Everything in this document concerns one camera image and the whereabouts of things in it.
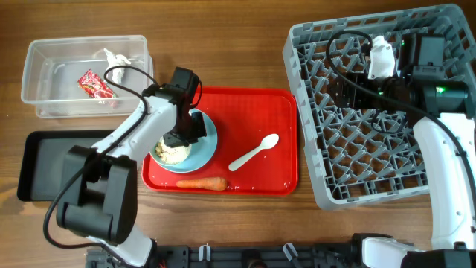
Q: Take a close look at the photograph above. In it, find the mint green bowl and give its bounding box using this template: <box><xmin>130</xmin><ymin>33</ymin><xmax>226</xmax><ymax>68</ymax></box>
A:
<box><xmin>149</xmin><ymin>138</ymin><xmax>192</xmax><ymax>166</ymax></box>

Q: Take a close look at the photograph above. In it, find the white tissue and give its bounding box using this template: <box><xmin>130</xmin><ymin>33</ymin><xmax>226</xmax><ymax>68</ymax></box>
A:
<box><xmin>103</xmin><ymin>48</ymin><xmax>132</xmax><ymax>84</ymax></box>

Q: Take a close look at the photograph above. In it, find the red snack wrapper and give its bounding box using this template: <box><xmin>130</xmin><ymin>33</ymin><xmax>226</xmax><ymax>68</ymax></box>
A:
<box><xmin>77</xmin><ymin>69</ymin><xmax>118</xmax><ymax>109</ymax></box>

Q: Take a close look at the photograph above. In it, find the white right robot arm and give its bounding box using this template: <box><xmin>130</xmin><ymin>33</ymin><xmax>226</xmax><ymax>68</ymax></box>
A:
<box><xmin>329</xmin><ymin>33</ymin><xmax>475</xmax><ymax>267</ymax></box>

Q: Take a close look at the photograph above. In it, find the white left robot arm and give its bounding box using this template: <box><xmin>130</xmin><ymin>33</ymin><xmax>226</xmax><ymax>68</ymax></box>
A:
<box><xmin>43</xmin><ymin>67</ymin><xmax>207</xmax><ymax>267</ymax></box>

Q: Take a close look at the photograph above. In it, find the grey dishwasher rack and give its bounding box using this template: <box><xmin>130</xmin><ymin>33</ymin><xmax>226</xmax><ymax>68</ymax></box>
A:
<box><xmin>283</xmin><ymin>4</ymin><xmax>475</xmax><ymax>210</ymax></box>

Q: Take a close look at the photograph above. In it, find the light blue plate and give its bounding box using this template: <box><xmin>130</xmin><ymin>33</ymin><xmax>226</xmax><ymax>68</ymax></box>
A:
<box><xmin>149</xmin><ymin>109</ymin><xmax>218</xmax><ymax>173</ymax></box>

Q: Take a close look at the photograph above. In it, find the orange carrot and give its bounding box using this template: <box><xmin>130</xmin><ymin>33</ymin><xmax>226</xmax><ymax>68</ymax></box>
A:
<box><xmin>176</xmin><ymin>177</ymin><xmax>228</xmax><ymax>191</ymax></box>

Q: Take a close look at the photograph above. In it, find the red plastic tray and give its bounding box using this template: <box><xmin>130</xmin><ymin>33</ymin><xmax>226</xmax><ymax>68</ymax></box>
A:
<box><xmin>142</xmin><ymin>87</ymin><xmax>299</xmax><ymax>196</ymax></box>

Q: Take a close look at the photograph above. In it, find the white plastic spoon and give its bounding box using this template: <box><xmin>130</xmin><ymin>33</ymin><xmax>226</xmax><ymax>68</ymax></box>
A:
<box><xmin>228</xmin><ymin>133</ymin><xmax>280</xmax><ymax>171</ymax></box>

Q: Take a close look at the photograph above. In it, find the clear plastic bin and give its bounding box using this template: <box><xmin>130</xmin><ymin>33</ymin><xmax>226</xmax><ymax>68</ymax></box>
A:
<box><xmin>21</xmin><ymin>35</ymin><xmax>154</xmax><ymax>118</ymax></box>

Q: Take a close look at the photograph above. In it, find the black tray bin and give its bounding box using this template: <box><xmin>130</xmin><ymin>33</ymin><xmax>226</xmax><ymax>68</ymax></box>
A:
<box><xmin>17</xmin><ymin>130</ymin><xmax>112</xmax><ymax>202</ymax></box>

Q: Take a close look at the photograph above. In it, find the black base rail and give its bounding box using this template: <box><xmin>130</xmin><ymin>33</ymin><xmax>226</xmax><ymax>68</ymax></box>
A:
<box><xmin>86</xmin><ymin>243</ymin><xmax>373</xmax><ymax>268</ymax></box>

